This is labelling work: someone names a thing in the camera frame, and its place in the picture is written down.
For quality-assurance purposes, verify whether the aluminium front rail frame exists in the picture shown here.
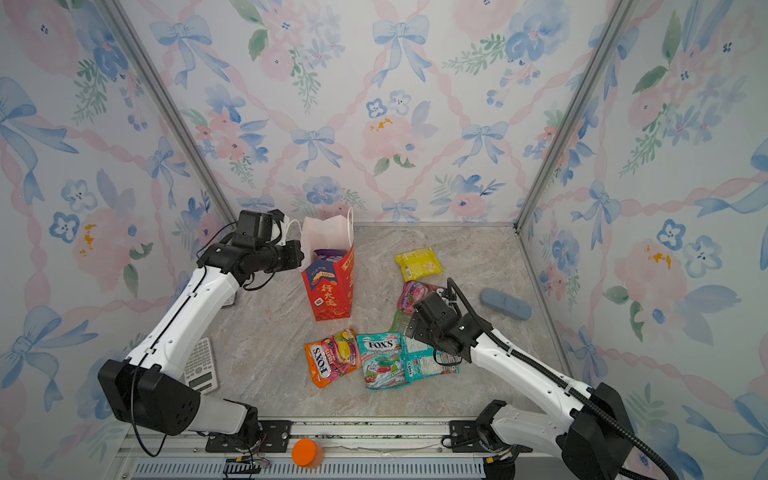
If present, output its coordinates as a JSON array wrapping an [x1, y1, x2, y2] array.
[[105, 417, 573, 479]]

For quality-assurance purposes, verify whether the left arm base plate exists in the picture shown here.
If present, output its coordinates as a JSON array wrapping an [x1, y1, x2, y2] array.
[[205, 420, 293, 454]]

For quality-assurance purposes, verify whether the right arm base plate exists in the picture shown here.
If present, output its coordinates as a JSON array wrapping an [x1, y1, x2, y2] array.
[[442, 420, 503, 453]]

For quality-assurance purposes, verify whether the red paper gift bag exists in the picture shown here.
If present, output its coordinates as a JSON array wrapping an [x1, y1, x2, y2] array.
[[286, 210, 355, 322]]

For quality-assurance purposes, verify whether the purple candy packet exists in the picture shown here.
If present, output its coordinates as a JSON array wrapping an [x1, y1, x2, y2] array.
[[314, 249, 348, 263]]

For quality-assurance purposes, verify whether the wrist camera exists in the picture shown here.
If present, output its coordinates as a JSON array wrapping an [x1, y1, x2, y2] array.
[[232, 209, 285, 249], [413, 293, 460, 329]]

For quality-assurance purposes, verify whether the pink Fox's candy packet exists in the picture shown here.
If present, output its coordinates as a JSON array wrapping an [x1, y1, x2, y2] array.
[[397, 280, 446, 314]]

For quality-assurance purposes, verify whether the black corrugated cable conduit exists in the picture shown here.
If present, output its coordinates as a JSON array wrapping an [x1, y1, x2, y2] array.
[[446, 277, 682, 480]]

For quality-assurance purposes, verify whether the blue grey oblong case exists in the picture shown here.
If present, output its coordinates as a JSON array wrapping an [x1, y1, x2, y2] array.
[[479, 288, 532, 321]]

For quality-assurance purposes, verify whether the orange round cap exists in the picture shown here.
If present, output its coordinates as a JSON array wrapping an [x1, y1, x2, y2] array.
[[291, 438, 325, 470]]

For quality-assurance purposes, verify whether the teal candy packet back side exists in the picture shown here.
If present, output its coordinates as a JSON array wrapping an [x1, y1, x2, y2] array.
[[404, 338, 462, 383]]

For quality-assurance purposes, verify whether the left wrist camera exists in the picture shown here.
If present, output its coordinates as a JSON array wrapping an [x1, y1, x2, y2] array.
[[232, 209, 285, 249]]

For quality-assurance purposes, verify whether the orange Fox's candy packet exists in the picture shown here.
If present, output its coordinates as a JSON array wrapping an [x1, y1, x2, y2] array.
[[304, 328, 362, 389]]

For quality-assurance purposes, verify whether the small green flat packet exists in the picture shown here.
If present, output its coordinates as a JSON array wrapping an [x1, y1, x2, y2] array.
[[389, 310, 412, 335]]

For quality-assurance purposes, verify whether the teal Fox's front candy packet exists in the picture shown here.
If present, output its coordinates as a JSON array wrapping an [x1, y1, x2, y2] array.
[[357, 333, 407, 391]]

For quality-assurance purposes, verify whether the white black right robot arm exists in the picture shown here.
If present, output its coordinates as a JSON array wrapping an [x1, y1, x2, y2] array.
[[407, 309, 634, 479]]

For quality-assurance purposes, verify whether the grey calculator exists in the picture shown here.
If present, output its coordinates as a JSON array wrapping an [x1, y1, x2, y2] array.
[[183, 337, 218, 394]]

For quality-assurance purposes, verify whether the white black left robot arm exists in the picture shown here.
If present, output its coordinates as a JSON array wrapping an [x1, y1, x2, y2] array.
[[98, 240, 304, 447]]

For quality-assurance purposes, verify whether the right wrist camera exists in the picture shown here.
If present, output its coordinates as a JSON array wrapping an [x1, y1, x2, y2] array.
[[413, 293, 460, 329]]

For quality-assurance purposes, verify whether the yellow snack packet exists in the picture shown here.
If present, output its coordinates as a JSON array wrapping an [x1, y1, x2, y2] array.
[[395, 247, 444, 282]]

